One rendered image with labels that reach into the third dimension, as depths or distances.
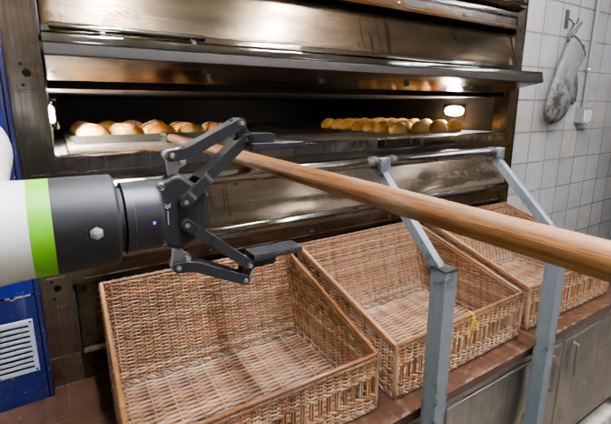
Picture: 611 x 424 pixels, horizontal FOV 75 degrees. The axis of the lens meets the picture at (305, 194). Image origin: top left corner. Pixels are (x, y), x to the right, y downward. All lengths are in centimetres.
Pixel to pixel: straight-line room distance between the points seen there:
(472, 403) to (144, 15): 135
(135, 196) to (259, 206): 86
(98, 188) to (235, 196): 85
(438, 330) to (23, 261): 80
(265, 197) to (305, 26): 54
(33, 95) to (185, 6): 43
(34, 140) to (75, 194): 72
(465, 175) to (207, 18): 126
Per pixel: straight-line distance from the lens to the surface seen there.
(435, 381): 105
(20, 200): 42
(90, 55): 98
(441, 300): 95
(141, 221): 42
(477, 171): 198
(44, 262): 42
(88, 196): 42
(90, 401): 124
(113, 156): 113
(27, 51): 113
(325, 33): 137
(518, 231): 38
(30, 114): 113
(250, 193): 126
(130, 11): 116
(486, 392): 138
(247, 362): 124
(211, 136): 45
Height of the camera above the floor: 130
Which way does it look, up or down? 12 degrees down
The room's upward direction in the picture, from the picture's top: straight up
